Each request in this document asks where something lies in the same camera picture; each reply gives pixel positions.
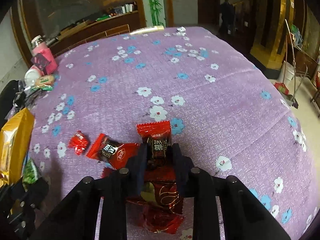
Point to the purple floral tablecloth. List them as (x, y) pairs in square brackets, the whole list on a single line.
[(224, 114)]

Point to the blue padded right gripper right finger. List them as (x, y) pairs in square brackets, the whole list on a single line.
[(243, 215)]

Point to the gold black pillar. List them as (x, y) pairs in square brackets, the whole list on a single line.
[(273, 18)]

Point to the yellow cardboard tray box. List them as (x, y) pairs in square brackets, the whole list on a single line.
[(15, 138)]

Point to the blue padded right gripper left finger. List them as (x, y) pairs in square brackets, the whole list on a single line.
[(92, 200)]

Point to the dark red gold packet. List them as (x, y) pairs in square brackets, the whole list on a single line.
[(159, 201)]

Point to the small beige green snack packet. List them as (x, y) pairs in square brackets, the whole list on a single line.
[(45, 82)]

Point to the green yellow snack packet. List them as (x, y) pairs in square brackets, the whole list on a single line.
[(31, 173)]

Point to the pink sleeved glass bottle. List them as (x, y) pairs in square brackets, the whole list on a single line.
[(43, 58)]

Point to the small red wrapped candy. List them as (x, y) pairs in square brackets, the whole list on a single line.
[(78, 142)]

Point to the red broom with dustpan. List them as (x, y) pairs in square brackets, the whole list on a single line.
[(290, 78)]

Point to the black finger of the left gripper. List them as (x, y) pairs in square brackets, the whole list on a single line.
[(18, 204)]

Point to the wooden framed glass cabinet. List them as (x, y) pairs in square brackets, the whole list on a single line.
[(65, 24)]

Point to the red dark snack packet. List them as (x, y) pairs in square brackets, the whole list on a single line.
[(116, 154)]

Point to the red snack packet behind green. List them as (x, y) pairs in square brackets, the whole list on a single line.
[(157, 137)]

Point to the white round container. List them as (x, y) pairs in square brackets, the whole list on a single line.
[(32, 75)]

